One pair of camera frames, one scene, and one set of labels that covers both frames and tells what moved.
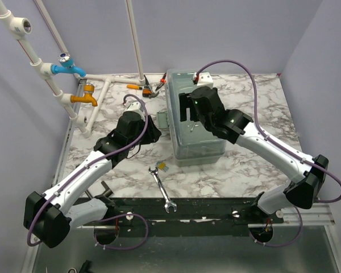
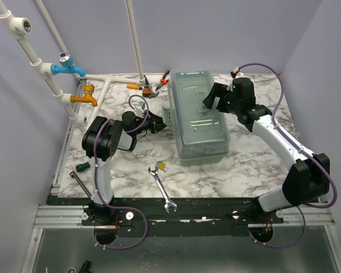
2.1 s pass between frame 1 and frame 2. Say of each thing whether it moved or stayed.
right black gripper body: moved
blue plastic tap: stayed
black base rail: stayed
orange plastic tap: stayed
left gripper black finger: moved
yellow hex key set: stayed
